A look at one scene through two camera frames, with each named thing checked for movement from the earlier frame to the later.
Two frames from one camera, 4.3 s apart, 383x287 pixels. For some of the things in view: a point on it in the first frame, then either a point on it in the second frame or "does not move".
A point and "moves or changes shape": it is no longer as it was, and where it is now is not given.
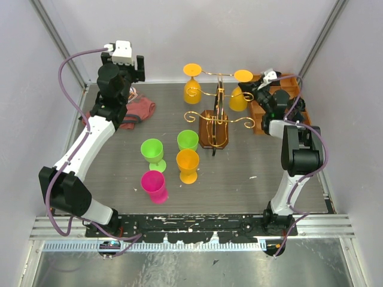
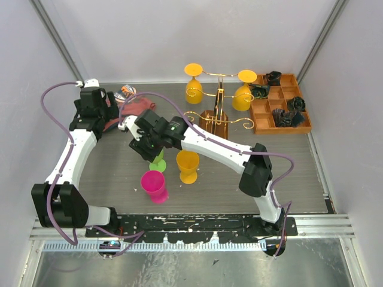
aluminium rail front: [313, 226] does not move
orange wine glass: [237, 101] moves or changes shape
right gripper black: [251, 86] -> [139, 147]
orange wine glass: [192, 88] does not move
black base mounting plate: [192, 228] does not move
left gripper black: [140, 74] -> [113, 112]
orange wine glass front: [188, 161] does not move
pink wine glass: [152, 182] does not move
